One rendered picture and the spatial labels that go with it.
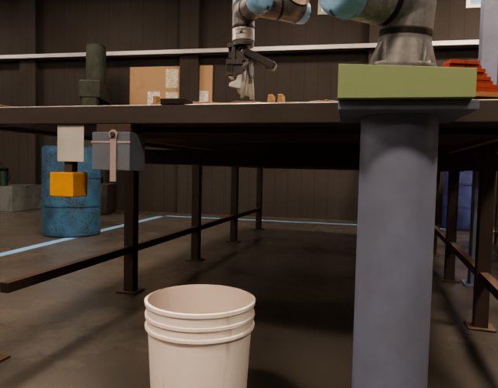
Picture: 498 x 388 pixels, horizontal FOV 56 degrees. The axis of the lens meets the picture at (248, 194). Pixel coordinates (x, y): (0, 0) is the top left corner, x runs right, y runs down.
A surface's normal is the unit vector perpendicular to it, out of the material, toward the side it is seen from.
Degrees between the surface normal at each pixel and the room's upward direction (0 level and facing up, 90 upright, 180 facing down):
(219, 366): 93
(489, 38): 90
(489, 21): 90
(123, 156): 90
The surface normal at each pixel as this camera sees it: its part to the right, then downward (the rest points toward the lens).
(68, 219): 0.27, 0.06
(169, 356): -0.43, 0.09
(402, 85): -0.21, 0.05
